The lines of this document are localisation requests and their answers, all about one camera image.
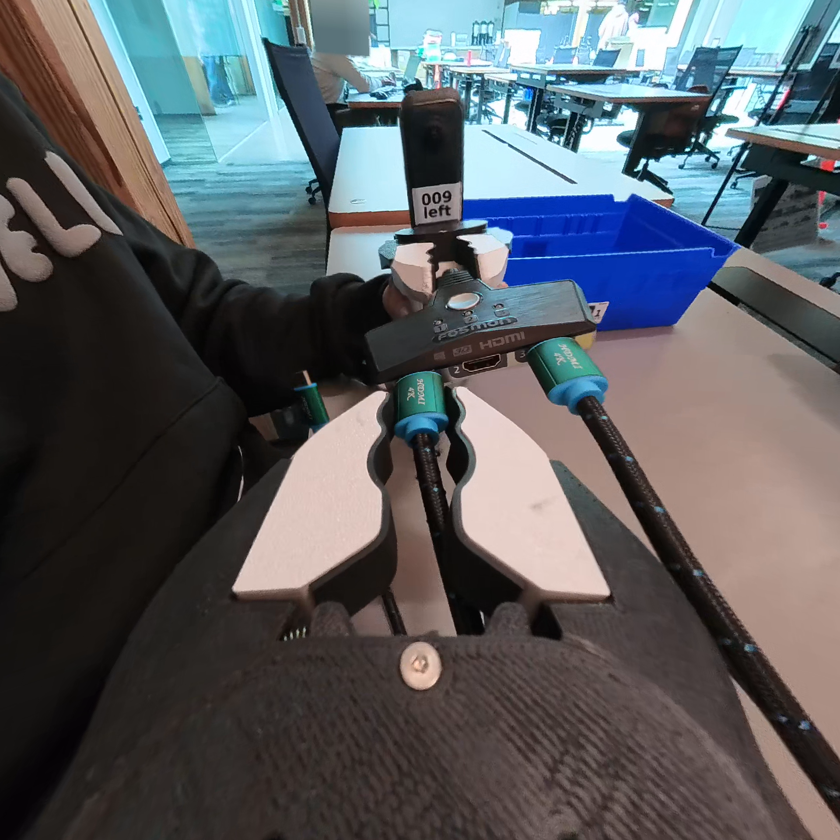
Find black hdmi switch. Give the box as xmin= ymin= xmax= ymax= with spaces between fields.
xmin=364 ymin=279 xmax=599 ymax=387

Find blue storage bin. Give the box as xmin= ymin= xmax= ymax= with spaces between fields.
xmin=461 ymin=192 xmax=742 ymax=332

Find wooden door frame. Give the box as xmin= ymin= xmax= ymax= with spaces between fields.
xmin=0 ymin=0 xmax=196 ymax=249

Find person's left forearm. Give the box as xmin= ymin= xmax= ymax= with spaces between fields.
xmin=151 ymin=243 xmax=395 ymax=414

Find wooden table black legs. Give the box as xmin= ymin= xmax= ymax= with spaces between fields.
xmin=344 ymin=88 xmax=404 ymax=129
xmin=546 ymin=82 xmax=713 ymax=191
xmin=701 ymin=123 xmax=840 ymax=247

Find person's left hand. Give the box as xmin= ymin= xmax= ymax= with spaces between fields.
xmin=382 ymin=276 xmax=432 ymax=322

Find person's torso black hoodie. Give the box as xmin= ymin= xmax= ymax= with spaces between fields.
xmin=0 ymin=72 xmax=316 ymax=840

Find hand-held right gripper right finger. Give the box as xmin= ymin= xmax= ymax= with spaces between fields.
xmin=449 ymin=387 xmax=613 ymax=616

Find cardboard box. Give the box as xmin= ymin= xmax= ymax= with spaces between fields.
xmin=748 ymin=174 xmax=824 ymax=253

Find black office chair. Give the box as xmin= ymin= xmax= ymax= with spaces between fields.
xmin=675 ymin=45 xmax=746 ymax=170
xmin=261 ymin=36 xmax=343 ymax=206

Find grey desk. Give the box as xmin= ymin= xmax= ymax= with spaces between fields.
xmin=315 ymin=226 xmax=840 ymax=828

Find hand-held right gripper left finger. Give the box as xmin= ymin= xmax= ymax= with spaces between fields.
xmin=231 ymin=391 xmax=397 ymax=613

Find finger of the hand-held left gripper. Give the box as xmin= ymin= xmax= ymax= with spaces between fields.
xmin=472 ymin=235 xmax=511 ymax=290
xmin=391 ymin=245 xmax=441 ymax=307

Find braided hdmi cable green plug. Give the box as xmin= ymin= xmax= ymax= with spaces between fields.
xmin=525 ymin=336 xmax=840 ymax=805
xmin=392 ymin=369 xmax=487 ymax=636
xmin=292 ymin=369 xmax=332 ymax=435

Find white desk orange edge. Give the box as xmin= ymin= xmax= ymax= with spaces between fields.
xmin=327 ymin=123 xmax=677 ymax=229

